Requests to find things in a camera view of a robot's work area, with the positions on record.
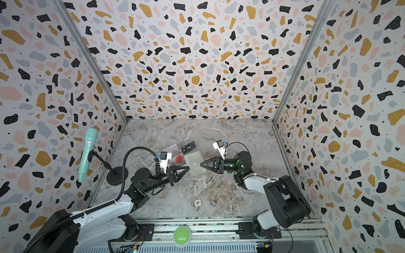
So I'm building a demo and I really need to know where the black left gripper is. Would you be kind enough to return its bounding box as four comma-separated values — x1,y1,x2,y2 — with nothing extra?
145,167,191,195

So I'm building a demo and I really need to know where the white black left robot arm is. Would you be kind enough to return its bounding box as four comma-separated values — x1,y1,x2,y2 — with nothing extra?
24,166,190,253

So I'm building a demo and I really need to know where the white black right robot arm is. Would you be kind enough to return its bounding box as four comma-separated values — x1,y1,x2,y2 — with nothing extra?
200,151,311,238

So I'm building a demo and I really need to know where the red card in box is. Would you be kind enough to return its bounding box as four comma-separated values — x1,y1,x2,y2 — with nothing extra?
175,155,185,164

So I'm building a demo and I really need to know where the clear acrylic card box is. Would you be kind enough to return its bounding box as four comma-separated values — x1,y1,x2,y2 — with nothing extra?
162,139,196,166

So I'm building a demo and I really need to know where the black microphone stand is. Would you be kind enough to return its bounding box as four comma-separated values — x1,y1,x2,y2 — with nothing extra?
88,151,129,186

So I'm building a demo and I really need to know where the green push button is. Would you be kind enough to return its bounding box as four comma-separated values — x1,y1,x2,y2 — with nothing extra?
173,226,192,248

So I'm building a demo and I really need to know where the mint green microphone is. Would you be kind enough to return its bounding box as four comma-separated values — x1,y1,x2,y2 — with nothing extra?
78,128,98,183

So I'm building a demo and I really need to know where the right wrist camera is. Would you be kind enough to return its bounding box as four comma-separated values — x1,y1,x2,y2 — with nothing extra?
213,140,227,160

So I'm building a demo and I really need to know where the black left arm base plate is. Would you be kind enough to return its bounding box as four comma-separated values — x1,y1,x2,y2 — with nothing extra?
112,223,155,244

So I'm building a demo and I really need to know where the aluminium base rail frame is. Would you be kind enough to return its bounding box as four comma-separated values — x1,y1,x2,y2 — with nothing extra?
59,216,336,253

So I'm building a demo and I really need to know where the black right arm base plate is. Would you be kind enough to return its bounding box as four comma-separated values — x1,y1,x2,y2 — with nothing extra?
236,221,282,240

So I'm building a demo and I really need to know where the aluminium left corner post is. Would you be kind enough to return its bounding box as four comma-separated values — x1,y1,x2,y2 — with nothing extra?
50,1,128,124

